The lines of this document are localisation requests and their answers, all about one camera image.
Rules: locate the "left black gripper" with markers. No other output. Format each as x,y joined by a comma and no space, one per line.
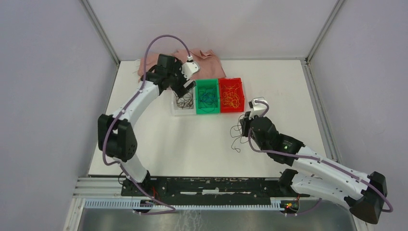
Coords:
181,90

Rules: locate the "white slotted cable duct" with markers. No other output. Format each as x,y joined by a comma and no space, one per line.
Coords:
144,204

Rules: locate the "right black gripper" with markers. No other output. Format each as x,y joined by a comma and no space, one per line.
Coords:
245,122

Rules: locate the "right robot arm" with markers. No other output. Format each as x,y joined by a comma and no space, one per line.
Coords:
364,195

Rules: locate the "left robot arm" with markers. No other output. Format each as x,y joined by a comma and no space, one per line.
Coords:
116,137

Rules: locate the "red plastic bin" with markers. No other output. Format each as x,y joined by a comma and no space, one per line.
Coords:
232,97

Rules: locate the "green plastic bin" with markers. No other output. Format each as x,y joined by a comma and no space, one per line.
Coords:
207,96

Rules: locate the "pink crumpled cloth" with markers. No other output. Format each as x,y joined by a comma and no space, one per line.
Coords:
210,65

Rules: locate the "white plastic bin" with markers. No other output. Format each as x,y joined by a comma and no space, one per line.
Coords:
185,106

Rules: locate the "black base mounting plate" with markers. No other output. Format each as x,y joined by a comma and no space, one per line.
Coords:
216,191

